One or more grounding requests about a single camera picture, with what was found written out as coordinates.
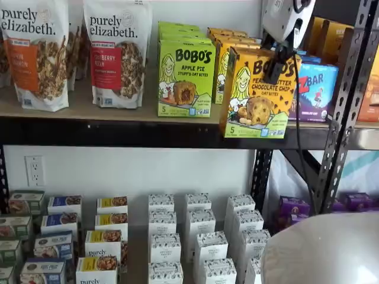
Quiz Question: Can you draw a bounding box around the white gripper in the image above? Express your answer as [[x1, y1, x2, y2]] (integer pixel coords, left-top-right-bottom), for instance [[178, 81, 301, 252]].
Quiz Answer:
[[260, 0, 317, 85]]

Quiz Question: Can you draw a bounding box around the orange Bobo's peanut butter box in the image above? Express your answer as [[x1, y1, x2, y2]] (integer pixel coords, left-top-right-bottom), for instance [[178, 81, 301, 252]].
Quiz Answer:
[[219, 46, 303, 139], [214, 37, 263, 105], [211, 31, 250, 42], [206, 27, 241, 38]]

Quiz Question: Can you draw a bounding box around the orange snack box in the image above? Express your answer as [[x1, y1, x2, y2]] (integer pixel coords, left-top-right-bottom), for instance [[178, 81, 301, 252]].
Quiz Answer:
[[309, 16, 326, 51], [321, 19, 355, 66], [356, 78, 379, 122]]

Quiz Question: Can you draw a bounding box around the black metal shelf rack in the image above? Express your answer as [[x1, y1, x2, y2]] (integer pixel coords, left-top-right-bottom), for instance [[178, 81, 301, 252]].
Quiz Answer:
[[0, 114, 335, 215], [281, 0, 379, 215]]

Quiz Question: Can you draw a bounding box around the green Bobo's apple pie box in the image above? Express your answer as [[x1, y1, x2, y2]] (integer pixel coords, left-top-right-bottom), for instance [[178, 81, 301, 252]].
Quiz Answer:
[[159, 33, 211, 44], [158, 21, 201, 32], [159, 28, 207, 38], [156, 37, 216, 118]]

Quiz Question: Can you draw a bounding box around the purple snack box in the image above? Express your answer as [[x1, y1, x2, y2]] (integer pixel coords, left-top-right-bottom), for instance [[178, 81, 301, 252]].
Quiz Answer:
[[291, 212, 311, 227], [280, 196, 311, 216], [345, 192, 371, 211]]

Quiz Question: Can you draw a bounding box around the white botanical print box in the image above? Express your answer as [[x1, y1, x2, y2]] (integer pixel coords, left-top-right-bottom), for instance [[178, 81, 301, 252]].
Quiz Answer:
[[232, 209, 264, 233], [203, 257, 237, 284], [147, 262, 184, 284], [239, 229, 271, 258], [188, 209, 216, 234], [185, 193, 213, 212], [226, 194, 256, 214], [148, 210, 178, 236], [244, 256, 267, 284], [194, 230, 229, 261], [150, 233, 181, 264], [147, 193, 175, 214]]

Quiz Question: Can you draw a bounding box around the wooden shelf board with snacks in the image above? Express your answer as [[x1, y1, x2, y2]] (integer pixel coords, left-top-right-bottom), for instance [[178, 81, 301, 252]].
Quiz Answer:
[[0, 73, 297, 125]]

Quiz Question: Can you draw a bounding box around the yellow white granola box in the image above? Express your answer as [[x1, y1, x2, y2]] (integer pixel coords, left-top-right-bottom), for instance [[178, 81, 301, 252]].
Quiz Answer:
[[94, 212, 129, 233], [85, 230, 123, 258], [76, 256, 119, 284], [97, 196, 129, 214]]

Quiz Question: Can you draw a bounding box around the wooden shelf board with boxes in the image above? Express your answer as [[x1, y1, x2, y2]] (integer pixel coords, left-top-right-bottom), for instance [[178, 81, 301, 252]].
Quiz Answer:
[[0, 189, 267, 284]]

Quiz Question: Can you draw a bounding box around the blue white granola box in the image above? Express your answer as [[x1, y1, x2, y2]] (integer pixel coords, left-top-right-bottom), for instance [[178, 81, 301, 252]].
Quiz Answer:
[[33, 232, 74, 260], [47, 195, 82, 215], [40, 212, 79, 234], [20, 258, 66, 284]]

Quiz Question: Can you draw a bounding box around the green white granola box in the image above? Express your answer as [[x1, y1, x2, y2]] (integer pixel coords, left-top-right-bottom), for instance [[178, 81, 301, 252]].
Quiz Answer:
[[0, 265, 15, 284], [0, 215, 33, 239], [8, 191, 45, 214], [0, 238, 23, 266]]

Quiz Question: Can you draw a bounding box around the red label granola bag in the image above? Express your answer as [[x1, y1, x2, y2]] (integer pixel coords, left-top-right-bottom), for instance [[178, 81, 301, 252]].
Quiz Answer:
[[83, 0, 153, 109]]

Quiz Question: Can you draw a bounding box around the white granola bag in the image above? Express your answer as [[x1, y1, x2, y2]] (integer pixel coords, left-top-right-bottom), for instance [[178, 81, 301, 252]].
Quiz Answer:
[[0, 28, 12, 89], [66, 0, 87, 91]]

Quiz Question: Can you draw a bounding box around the orange label granola bag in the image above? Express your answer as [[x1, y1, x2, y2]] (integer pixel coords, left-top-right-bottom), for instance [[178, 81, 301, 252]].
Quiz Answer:
[[0, 0, 70, 112]]

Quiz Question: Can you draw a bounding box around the long black gripper cable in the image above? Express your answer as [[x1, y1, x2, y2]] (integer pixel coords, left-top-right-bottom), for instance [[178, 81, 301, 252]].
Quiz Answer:
[[291, 17, 319, 215]]

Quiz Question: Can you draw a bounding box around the white wall outlet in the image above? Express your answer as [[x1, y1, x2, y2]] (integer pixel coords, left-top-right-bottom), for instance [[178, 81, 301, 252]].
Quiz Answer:
[[24, 155, 45, 187]]

